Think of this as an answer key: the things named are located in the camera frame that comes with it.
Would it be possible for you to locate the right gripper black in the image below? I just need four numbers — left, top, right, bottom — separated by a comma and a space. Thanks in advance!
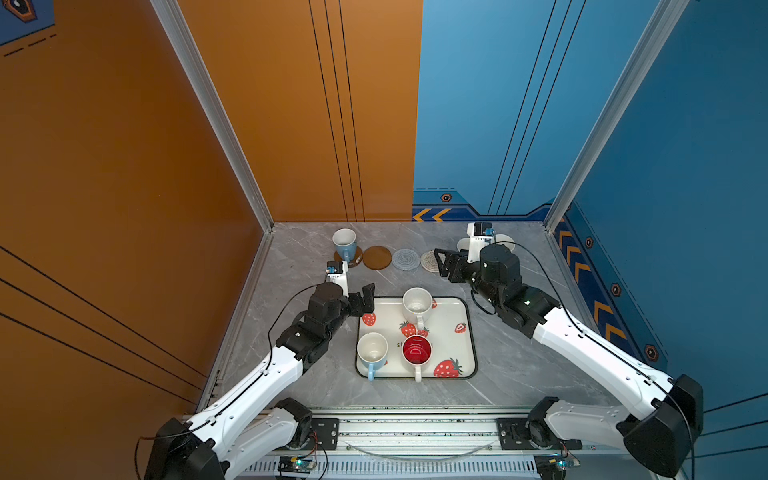
434, 248, 505, 311

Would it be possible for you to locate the multicolour woven rope coaster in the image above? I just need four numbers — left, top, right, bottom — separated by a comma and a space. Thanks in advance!
420, 250, 440, 274

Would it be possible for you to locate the dark brown wooden round coaster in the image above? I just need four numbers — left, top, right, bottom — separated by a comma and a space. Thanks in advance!
334, 247, 364, 268

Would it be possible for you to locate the light brown wooden round coaster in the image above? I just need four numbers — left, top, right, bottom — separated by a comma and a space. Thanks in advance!
363, 245, 392, 270

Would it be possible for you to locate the grey woven rope coaster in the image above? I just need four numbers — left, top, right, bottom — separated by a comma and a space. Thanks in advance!
392, 249, 421, 271

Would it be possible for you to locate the white speckled mug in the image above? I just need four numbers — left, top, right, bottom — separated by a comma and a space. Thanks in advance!
402, 287, 433, 331

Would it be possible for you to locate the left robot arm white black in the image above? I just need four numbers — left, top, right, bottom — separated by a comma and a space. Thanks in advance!
136, 282, 375, 479

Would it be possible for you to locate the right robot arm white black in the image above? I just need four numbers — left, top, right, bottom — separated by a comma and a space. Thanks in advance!
434, 244, 704, 478

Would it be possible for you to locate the light blue mug front left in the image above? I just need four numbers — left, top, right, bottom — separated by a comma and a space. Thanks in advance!
356, 332, 389, 381

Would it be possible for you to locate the white strawberry tray black rim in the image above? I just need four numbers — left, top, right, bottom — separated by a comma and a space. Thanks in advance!
358, 296, 477, 380

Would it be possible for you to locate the red interior mug front middle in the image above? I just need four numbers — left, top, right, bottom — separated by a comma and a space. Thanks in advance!
401, 335, 432, 382

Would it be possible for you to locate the left green circuit board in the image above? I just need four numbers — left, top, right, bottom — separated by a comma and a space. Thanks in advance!
276, 456, 318, 479

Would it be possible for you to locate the green circuit board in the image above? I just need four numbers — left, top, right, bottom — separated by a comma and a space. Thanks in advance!
276, 456, 318, 479
534, 456, 581, 480

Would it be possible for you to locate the right green circuit board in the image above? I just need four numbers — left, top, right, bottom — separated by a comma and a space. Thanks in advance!
534, 456, 581, 480

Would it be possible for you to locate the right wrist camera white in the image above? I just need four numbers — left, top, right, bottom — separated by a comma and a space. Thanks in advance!
467, 221, 495, 263

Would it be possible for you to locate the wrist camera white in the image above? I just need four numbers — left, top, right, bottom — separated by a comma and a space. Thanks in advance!
325, 260, 349, 296
467, 221, 495, 263

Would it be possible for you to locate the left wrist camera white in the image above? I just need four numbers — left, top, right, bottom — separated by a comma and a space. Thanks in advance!
325, 260, 349, 296

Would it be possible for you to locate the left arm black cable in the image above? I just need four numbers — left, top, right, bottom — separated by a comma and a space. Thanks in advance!
133, 284, 319, 480

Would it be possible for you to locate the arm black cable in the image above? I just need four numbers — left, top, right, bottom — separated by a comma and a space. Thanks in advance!
133, 284, 319, 480
470, 239, 697, 480

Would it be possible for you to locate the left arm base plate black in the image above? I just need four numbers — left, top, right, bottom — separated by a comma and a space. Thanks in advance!
301, 417, 340, 452

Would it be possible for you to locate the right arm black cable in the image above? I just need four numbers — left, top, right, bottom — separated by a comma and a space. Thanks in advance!
470, 239, 697, 480

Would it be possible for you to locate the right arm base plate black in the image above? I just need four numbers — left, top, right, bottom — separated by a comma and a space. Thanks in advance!
496, 418, 583, 450

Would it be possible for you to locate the clear cable on rail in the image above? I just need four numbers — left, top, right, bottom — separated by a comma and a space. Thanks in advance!
341, 441, 496, 463

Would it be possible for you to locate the aluminium front rail frame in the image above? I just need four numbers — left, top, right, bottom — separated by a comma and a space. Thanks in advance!
157, 409, 688, 480

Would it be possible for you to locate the left aluminium corner post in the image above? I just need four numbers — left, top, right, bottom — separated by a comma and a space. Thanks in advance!
150, 0, 274, 233

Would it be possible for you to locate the aluminium corner post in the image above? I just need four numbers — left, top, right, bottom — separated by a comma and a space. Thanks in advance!
543, 0, 689, 234
150, 0, 274, 233

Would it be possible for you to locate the right aluminium corner post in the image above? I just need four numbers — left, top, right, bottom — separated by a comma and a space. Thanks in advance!
543, 0, 689, 234

